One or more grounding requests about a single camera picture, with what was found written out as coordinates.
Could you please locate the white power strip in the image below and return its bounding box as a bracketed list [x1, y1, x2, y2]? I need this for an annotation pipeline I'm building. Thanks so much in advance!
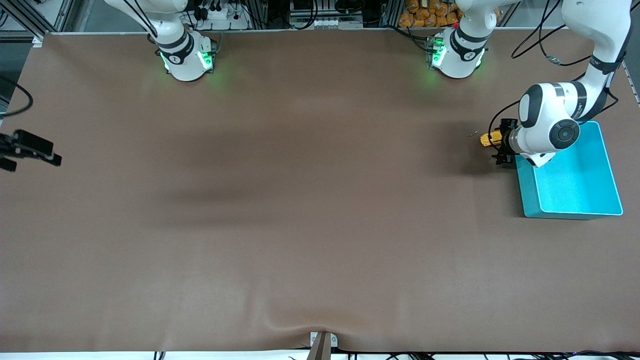
[192, 0, 251, 30]

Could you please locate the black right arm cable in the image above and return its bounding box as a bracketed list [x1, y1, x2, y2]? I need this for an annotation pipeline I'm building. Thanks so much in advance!
[0, 75, 34, 118]

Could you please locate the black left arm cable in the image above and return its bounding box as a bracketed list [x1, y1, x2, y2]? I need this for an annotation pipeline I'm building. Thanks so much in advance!
[489, 0, 621, 151]

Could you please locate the teal plastic bin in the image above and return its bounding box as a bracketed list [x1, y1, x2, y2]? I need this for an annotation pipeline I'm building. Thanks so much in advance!
[515, 120, 624, 220]

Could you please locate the grey metal clamp bracket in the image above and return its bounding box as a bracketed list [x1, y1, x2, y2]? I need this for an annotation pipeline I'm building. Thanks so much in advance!
[307, 331, 339, 360]

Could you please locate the orange snack packets pile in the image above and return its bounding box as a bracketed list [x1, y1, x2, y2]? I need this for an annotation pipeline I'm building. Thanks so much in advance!
[398, 0, 463, 29]

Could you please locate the white connector block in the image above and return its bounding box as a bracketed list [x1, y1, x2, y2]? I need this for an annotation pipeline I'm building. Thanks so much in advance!
[290, 14, 363, 30]

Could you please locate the aluminium frame profile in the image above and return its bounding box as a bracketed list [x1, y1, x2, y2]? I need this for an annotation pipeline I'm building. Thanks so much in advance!
[0, 0, 76, 38]

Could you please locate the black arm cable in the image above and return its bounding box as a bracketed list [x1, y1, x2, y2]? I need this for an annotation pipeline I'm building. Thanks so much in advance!
[0, 75, 34, 118]
[489, 0, 621, 151]

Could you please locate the brown table mat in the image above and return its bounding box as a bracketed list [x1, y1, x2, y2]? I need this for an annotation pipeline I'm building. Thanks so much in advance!
[0, 27, 640, 354]

